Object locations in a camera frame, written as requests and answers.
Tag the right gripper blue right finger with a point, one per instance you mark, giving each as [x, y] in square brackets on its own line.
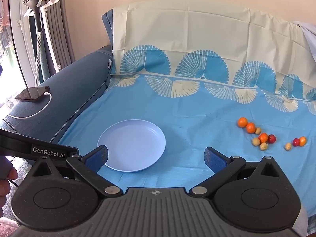
[225, 170]

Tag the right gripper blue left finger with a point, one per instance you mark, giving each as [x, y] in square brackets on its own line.
[86, 168]

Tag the tan longan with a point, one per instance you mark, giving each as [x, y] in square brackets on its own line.
[256, 141]
[288, 146]
[263, 146]
[258, 131]

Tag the orange kumquat with stem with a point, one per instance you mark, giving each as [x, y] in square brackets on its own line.
[263, 137]

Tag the red cherry tomato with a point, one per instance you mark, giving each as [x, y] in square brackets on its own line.
[271, 139]
[296, 142]

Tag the person's left hand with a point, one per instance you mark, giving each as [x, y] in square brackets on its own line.
[8, 172]

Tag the light blue plate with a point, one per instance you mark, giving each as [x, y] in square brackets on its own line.
[133, 145]

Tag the black smartphone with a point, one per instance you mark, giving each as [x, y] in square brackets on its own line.
[32, 93]

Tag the blue sofa armrest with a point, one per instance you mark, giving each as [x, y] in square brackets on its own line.
[72, 91]

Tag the grey curtain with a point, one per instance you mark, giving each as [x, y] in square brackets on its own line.
[60, 37]

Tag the garment steamer stand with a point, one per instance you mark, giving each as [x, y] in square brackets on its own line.
[38, 9]

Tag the pale blue printed sheet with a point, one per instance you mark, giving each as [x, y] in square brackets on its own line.
[309, 31]

